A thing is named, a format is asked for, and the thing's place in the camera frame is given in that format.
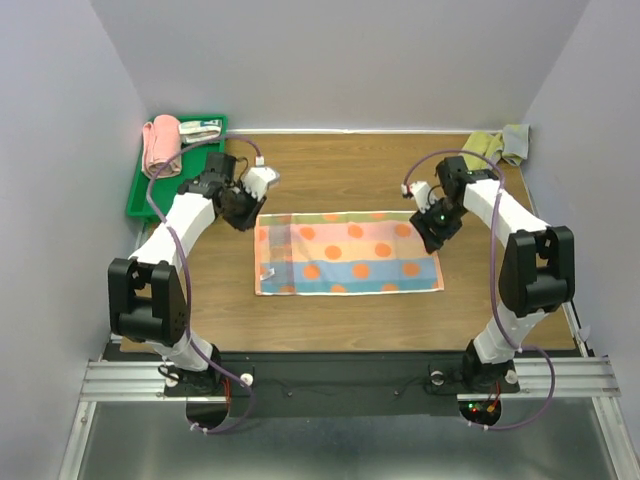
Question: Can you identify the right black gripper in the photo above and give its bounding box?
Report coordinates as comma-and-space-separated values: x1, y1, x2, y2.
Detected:
409, 198, 469, 255

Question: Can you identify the orange polka dot towel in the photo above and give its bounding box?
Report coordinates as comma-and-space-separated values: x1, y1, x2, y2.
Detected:
254, 211, 444, 296

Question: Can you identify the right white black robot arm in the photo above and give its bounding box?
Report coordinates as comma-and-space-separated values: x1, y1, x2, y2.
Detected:
401, 149, 575, 392

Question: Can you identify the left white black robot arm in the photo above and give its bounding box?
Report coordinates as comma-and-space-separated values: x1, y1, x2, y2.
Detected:
107, 152, 280, 394

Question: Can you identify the green plastic tray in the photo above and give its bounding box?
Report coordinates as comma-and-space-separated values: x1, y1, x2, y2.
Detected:
125, 114, 228, 221

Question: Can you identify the yellow green towel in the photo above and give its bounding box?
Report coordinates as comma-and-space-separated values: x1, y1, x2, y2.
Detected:
463, 131, 504, 170

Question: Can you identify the rolled white blue towel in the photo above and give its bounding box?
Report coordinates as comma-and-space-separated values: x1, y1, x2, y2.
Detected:
178, 119, 223, 145

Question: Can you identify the rolled pink towel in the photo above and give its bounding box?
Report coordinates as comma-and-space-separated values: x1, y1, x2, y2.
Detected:
141, 114, 182, 179

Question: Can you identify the grey towel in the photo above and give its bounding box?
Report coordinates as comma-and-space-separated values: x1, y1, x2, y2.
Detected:
501, 124, 530, 167

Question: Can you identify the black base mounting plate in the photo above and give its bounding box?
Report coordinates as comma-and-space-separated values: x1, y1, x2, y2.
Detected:
165, 351, 520, 418

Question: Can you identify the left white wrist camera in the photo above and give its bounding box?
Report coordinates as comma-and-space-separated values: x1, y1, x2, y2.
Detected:
242, 166, 280, 201

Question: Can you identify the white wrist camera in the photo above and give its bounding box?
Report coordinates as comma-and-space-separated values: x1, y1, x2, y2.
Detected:
401, 181, 432, 213
242, 166, 280, 201

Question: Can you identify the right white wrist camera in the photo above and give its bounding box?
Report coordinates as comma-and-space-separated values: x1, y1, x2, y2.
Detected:
401, 181, 432, 213

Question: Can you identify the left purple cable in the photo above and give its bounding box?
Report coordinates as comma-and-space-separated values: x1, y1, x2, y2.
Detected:
147, 134, 266, 435

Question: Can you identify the aluminium frame rail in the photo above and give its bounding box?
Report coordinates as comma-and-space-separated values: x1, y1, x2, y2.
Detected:
80, 357, 621, 402

